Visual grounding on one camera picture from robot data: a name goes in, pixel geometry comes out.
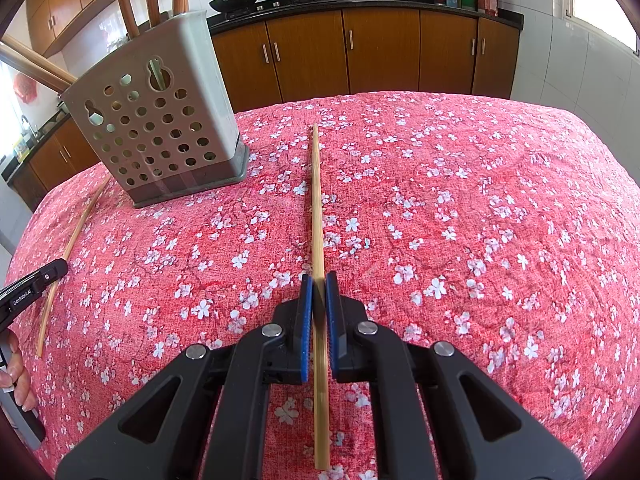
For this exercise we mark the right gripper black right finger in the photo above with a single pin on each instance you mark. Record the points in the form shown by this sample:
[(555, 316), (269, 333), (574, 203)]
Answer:
[(436, 415)]

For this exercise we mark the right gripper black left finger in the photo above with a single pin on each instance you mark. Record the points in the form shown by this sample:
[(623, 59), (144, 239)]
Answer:
[(204, 415)]

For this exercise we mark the bamboo chopstick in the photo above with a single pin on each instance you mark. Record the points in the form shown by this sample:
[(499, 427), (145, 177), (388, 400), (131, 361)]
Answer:
[(320, 335)]

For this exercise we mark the black kitchen countertop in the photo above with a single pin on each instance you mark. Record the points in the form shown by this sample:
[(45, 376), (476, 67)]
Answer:
[(365, 2)]

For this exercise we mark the brown lower kitchen cabinets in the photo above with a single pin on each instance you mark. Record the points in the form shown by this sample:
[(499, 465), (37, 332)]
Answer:
[(161, 112)]

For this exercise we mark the left hand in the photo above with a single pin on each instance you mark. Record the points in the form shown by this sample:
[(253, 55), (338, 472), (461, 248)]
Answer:
[(17, 376)]

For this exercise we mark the pink floral tablecloth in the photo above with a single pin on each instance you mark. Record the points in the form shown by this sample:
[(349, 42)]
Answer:
[(506, 228)]

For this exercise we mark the grey perforated utensil holder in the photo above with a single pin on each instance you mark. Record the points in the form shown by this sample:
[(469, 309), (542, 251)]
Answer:
[(157, 113)]

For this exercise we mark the window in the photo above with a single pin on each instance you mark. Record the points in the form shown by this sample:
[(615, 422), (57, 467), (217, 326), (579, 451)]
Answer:
[(606, 17)]

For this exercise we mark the red wall ornament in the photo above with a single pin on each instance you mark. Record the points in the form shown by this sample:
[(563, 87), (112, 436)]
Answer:
[(25, 88)]

